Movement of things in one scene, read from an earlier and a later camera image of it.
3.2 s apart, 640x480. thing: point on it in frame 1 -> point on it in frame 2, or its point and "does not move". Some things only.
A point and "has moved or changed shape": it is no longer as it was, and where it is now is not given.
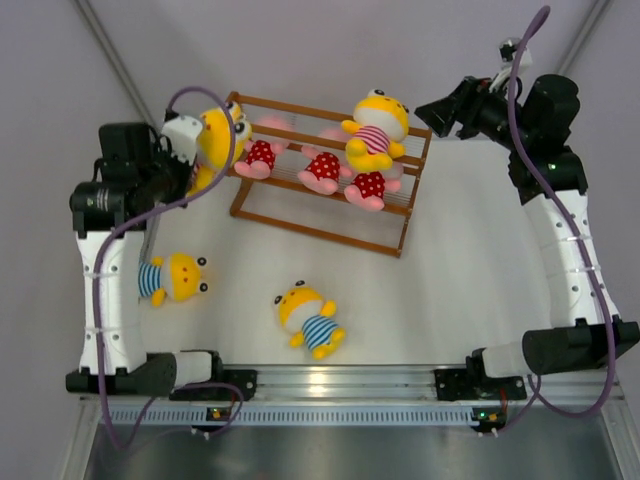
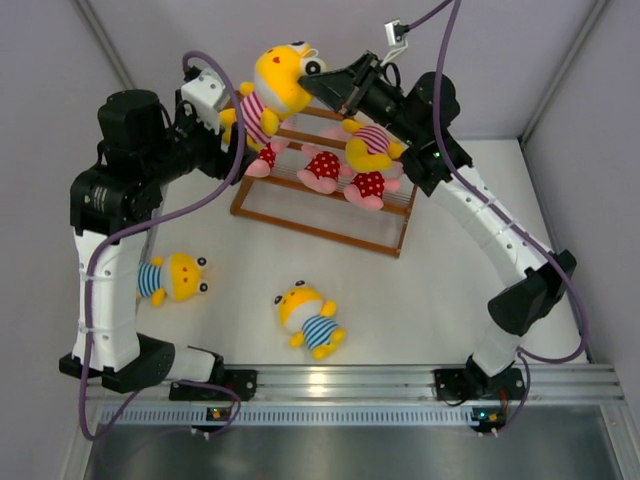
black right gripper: x=462 y=106 -> x=346 y=89
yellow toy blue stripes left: x=177 y=278 does not move
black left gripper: x=185 y=169 -> x=224 y=166
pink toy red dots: x=260 y=155 does not move
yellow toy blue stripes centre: x=310 y=319 does not move
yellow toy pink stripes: x=376 y=132 does not move
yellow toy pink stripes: x=214 y=139 has moved or changed shape
